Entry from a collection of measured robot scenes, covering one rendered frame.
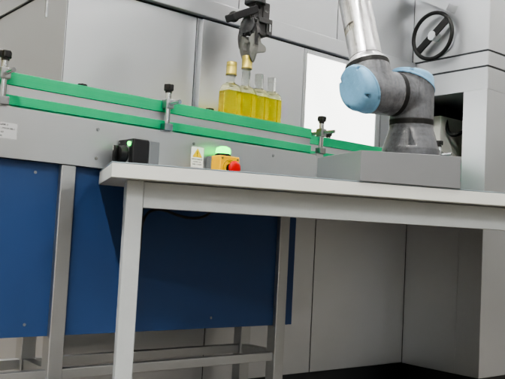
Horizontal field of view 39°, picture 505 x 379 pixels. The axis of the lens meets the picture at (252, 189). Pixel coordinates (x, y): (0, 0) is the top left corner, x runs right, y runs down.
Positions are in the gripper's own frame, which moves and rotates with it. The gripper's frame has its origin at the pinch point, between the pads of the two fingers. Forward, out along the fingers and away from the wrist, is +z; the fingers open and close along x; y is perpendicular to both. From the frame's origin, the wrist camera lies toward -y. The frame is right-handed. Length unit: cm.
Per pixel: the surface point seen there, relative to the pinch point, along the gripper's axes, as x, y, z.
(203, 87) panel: 12.4, -8.2, 9.6
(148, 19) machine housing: 15.6, -28.9, -9.1
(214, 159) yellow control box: -19.3, -25.5, 37.1
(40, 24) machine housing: 35, -56, -5
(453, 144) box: 7, 127, 12
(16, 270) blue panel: -13, -78, 69
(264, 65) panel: 12.1, 18.2, -2.9
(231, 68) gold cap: -0.9, -6.9, 4.7
